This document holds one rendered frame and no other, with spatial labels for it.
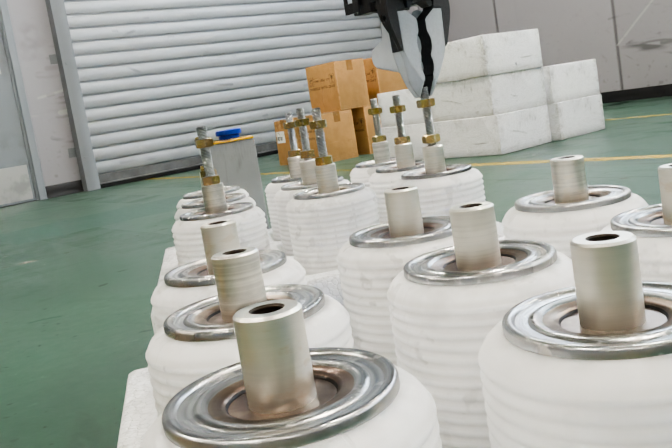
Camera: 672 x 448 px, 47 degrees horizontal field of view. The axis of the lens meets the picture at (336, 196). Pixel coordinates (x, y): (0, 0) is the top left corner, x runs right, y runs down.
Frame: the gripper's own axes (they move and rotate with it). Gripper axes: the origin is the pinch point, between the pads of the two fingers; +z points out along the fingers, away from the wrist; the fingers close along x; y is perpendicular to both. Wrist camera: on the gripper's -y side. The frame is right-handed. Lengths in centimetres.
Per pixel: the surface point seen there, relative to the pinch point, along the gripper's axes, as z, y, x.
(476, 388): 14, -34, 35
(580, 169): 7.4, -27.5, 15.4
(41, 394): 35, 56, 29
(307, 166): 7.3, 15.9, 5.4
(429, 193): 11.0, -2.0, 3.9
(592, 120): 28, 163, -284
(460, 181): 10.3, -3.9, 1.2
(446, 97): 5, 195, -215
